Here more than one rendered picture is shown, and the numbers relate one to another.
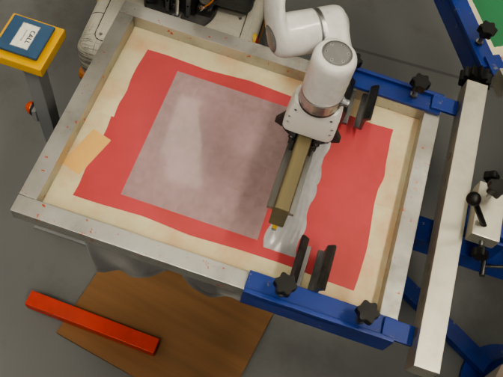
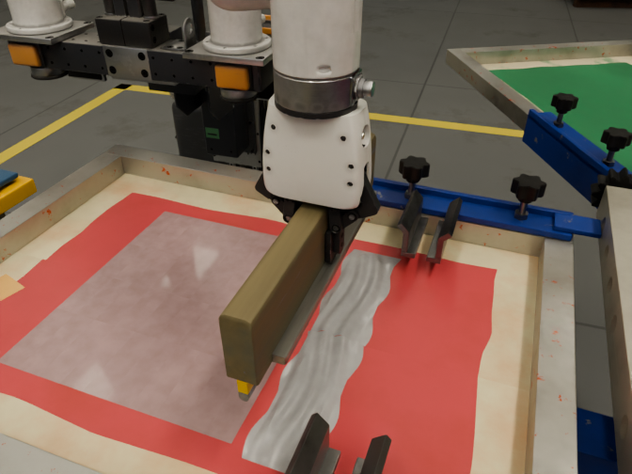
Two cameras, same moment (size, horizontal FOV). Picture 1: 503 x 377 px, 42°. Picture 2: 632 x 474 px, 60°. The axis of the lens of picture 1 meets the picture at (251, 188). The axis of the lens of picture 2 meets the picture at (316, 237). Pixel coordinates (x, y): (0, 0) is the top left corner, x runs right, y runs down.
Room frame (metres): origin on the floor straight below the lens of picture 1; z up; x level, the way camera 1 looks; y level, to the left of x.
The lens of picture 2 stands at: (0.25, -0.21, 1.43)
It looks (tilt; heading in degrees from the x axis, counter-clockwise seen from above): 35 degrees down; 17
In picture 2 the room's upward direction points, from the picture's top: straight up
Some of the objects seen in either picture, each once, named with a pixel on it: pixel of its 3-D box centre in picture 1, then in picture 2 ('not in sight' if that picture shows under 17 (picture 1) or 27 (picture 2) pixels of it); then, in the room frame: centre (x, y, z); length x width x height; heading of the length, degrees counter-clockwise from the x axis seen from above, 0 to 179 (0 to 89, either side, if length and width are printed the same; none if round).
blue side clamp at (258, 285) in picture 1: (317, 310); not in sight; (0.41, -0.19, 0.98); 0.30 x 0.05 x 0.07; 86
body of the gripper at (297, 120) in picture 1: (314, 113); (316, 145); (0.70, -0.08, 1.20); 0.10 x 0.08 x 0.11; 86
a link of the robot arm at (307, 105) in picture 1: (325, 95); (323, 83); (0.70, -0.08, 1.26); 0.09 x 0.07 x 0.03; 86
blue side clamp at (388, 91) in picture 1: (376, 91); (461, 221); (0.97, -0.22, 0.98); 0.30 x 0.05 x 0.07; 86
